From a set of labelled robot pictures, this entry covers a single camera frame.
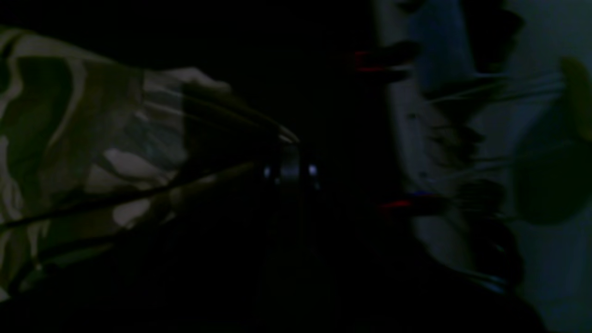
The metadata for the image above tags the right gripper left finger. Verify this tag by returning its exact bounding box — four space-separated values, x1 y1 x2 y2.
176 148 296 333

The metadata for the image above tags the orange clamp top left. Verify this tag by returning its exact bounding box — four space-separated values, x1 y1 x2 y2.
354 40 421 84

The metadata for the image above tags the camouflage t-shirt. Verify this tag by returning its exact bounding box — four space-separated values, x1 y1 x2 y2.
1 26 298 302

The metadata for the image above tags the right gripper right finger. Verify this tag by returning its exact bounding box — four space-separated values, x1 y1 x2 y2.
301 153 417 333

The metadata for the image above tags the black table cloth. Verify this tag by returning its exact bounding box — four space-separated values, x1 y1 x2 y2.
1 0 546 333

